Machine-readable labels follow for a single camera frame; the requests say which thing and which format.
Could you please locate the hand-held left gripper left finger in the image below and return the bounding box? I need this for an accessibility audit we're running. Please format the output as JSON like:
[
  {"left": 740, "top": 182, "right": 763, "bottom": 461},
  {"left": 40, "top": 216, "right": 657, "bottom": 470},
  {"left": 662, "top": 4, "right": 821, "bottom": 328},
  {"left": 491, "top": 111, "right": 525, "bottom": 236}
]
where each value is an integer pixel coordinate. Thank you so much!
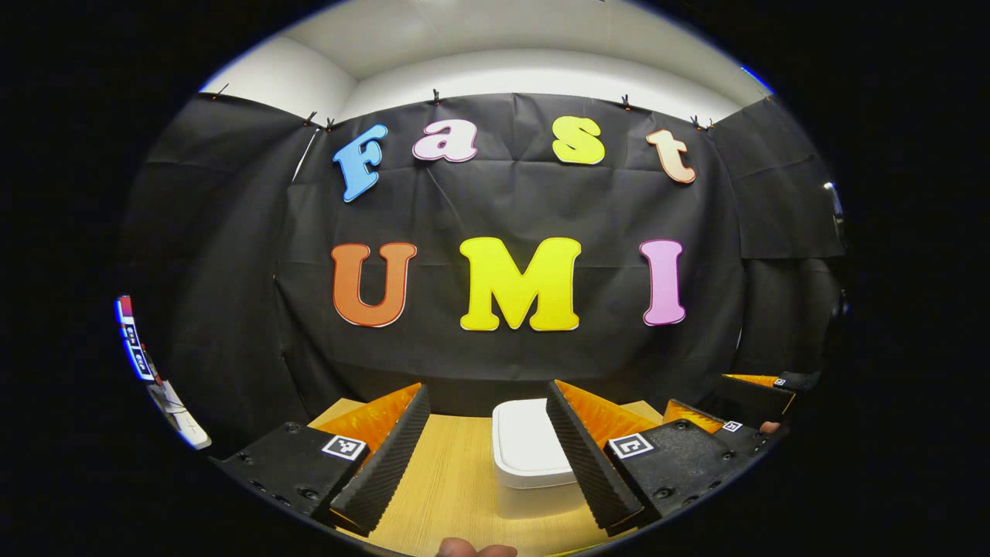
[{"left": 210, "top": 382, "right": 432, "bottom": 536}]

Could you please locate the white side table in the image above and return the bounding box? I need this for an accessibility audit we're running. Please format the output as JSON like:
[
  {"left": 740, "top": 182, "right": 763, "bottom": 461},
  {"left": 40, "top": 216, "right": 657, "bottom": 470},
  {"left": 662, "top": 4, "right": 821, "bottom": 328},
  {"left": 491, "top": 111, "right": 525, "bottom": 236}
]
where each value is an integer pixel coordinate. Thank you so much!
[{"left": 145, "top": 379, "right": 213, "bottom": 452}]

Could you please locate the wooden desktop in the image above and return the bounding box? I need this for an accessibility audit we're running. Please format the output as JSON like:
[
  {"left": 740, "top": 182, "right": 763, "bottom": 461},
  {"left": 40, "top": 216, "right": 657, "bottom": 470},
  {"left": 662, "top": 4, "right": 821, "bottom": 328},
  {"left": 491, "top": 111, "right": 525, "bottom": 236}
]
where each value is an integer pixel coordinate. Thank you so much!
[{"left": 308, "top": 397, "right": 667, "bottom": 557}]

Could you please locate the black backdrop cloth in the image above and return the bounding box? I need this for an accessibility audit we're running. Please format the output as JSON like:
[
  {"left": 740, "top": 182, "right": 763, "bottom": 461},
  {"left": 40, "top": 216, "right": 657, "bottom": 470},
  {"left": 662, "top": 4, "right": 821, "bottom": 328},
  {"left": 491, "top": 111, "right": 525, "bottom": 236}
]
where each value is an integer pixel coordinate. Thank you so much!
[{"left": 114, "top": 91, "right": 850, "bottom": 457}]

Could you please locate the white desktop garbage bin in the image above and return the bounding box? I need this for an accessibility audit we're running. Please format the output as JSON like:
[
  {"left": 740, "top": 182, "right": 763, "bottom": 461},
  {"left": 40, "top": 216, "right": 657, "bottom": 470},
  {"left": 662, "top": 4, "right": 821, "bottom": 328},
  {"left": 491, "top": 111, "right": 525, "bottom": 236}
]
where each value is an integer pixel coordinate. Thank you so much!
[{"left": 492, "top": 398, "right": 578, "bottom": 490}]

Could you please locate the computer monitor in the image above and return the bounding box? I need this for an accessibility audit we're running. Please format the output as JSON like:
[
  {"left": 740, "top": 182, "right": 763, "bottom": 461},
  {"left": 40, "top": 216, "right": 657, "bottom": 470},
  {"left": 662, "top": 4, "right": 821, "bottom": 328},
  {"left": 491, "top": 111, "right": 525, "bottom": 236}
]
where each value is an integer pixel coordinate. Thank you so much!
[{"left": 114, "top": 295, "right": 160, "bottom": 384}]

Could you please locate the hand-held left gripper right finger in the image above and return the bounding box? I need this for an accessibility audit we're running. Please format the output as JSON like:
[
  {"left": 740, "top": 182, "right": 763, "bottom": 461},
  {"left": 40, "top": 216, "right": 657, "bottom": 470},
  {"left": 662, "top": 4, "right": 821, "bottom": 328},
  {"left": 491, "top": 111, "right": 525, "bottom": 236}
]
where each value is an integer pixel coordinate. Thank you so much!
[{"left": 545, "top": 379, "right": 757, "bottom": 538}]

